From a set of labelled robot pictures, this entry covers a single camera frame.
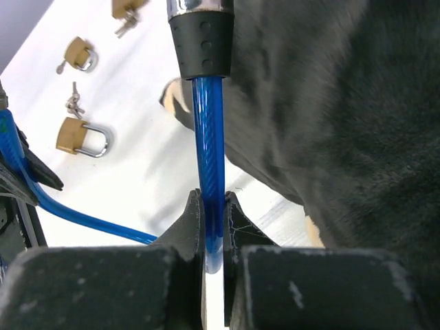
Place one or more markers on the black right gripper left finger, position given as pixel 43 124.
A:
pixel 156 286

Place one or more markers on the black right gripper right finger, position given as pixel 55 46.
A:
pixel 267 286

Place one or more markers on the black floral patterned blanket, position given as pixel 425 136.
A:
pixel 335 105

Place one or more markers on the small brass padlock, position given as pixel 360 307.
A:
pixel 80 55

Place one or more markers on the brass padlock with key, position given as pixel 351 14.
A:
pixel 127 12

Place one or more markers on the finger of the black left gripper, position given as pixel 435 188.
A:
pixel 37 168
pixel 12 186

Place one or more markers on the large brass padlock with keys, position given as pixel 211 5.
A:
pixel 73 130

